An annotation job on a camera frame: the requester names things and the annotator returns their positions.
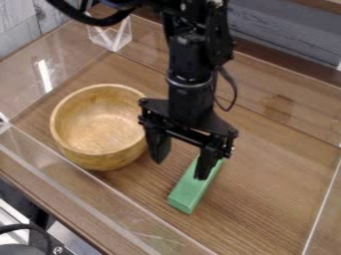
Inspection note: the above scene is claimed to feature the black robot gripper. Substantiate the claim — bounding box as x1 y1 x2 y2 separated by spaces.
140 80 239 180

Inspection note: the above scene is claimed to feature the green rectangular block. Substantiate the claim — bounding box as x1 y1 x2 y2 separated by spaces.
169 159 224 214

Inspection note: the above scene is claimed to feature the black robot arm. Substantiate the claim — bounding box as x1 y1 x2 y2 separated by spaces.
101 0 239 180

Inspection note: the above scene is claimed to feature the brown wooden bowl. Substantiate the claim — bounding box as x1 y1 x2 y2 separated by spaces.
50 84 148 171

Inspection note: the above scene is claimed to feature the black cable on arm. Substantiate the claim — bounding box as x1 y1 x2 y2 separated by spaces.
212 66 240 113

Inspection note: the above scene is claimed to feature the clear acrylic front wall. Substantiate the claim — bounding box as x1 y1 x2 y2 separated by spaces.
0 124 216 255

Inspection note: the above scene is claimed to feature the clear acrylic corner bracket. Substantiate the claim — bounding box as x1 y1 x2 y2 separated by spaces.
87 17 133 52

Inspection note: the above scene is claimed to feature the black metal table bracket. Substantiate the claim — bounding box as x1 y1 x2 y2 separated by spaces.
29 222 77 255

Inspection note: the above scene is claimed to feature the black cable bottom left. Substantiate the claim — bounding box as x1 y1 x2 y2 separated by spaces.
0 222 54 255

